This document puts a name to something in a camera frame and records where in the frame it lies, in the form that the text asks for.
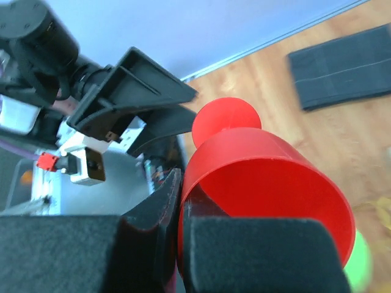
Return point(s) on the folded dark grey cloth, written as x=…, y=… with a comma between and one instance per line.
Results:
x=342, y=70

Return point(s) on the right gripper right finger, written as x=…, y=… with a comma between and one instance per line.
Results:
x=230, y=254

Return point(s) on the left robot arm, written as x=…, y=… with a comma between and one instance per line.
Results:
x=45, y=67

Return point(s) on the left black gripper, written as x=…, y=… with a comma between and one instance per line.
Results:
x=136, y=84

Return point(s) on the red wine glass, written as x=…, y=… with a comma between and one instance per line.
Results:
x=250, y=172

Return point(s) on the green wine glass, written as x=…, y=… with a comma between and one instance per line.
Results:
x=359, y=268

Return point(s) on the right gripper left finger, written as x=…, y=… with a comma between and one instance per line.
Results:
x=134, y=252

